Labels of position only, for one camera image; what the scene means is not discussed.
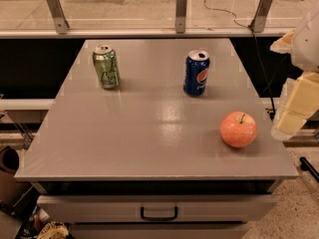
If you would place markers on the blue Pepsi can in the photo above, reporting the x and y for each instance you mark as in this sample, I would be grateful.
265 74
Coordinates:
197 64

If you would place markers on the red apple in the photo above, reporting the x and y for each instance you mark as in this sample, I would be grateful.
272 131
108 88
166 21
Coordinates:
238 129

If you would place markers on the black bar on floor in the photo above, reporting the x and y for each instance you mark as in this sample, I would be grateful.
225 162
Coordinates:
305 165

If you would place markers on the glass railing base rail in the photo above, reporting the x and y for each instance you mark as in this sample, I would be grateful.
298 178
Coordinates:
127 33

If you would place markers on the left metal bracket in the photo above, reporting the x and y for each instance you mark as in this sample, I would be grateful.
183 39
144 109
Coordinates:
59 20

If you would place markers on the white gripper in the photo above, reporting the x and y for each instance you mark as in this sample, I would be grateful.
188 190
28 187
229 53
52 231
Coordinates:
308 47

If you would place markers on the right metal bracket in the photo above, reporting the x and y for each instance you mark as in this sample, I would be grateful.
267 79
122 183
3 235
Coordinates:
258 23

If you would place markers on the black drawer handle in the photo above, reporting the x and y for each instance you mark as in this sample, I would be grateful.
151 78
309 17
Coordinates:
159 215

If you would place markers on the grey cabinet drawer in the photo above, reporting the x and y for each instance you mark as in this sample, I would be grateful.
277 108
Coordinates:
191 208

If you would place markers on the green soda can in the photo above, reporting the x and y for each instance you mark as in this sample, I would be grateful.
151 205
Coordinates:
106 66

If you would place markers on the cardboard box with clutter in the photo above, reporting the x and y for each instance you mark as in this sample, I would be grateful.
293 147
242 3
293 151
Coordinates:
17 199

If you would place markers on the snack bag on floor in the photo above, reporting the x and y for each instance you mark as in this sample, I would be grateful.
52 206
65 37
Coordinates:
54 230

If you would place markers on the middle metal bracket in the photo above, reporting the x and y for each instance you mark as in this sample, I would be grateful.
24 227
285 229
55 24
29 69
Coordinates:
180 16

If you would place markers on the lower grey drawer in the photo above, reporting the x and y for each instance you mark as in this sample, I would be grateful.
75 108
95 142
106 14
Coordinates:
160 231

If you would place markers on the metal bracket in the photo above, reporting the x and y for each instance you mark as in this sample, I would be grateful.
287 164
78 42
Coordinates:
180 16
59 20
258 23

